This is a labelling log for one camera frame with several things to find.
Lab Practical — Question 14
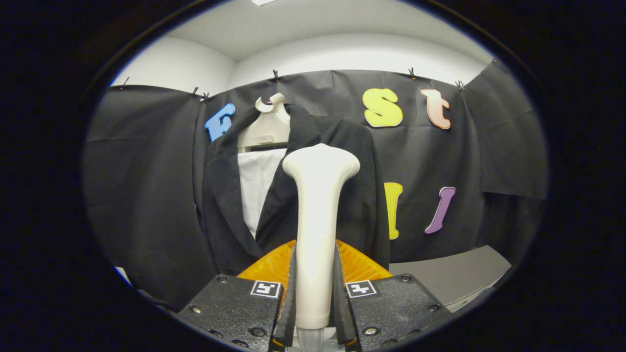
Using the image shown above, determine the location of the black blazer jacket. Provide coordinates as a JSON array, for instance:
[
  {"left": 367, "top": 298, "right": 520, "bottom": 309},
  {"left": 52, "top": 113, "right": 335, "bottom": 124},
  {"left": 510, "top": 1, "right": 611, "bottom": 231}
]
[{"left": 201, "top": 104, "right": 390, "bottom": 277}]

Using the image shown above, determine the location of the white garment steamer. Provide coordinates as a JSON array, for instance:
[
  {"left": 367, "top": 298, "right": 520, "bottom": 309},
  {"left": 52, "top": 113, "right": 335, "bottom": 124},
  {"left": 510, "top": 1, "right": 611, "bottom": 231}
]
[{"left": 282, "top": 143, "right": 361, "bottom": 352}]

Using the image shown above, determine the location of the black backdrop cloth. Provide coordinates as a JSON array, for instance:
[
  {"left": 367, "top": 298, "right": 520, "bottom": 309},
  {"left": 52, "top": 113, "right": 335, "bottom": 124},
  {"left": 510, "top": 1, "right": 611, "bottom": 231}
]
[{"left": 82, "top": 59, "right": 548, "bottom": 311}]

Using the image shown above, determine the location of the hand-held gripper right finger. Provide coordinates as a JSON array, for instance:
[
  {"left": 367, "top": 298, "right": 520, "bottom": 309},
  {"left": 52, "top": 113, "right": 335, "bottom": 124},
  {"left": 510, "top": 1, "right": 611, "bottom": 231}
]
[{"left": 334, "top": 239, "right": 453, "bottom": 352}]

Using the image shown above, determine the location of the grey cabinet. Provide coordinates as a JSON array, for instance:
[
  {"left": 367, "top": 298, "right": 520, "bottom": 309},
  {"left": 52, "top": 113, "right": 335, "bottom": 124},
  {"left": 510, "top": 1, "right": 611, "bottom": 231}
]
[{"left": 389, "top": 244, "right": 513, "bottom": 313}]

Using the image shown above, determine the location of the row of black clips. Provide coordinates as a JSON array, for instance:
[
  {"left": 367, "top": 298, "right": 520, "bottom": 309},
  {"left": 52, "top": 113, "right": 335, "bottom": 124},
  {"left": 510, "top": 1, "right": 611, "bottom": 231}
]
[{"left": 120, "top": 59, "right": 499, "bottom": 103}]

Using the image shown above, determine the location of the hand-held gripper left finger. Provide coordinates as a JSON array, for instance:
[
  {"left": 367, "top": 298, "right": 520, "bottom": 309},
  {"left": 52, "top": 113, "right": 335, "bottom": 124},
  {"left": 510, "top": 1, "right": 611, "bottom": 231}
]
[{"left": 177, "top": 239, "right": 298, "bottom": 352}]

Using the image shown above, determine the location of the white shirt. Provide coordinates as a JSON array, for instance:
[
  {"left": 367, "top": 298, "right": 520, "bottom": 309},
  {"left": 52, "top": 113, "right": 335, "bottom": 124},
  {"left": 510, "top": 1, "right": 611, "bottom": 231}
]
[{"left": 238, "top": 148, "right": 288, "bottom": 239}]

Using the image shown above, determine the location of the cream plastic hanger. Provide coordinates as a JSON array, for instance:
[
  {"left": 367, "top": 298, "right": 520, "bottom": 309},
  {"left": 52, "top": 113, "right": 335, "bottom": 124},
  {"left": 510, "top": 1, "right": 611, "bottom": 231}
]
[{"left": 237, "top": 93, "right": 291, "bottom": 153}]

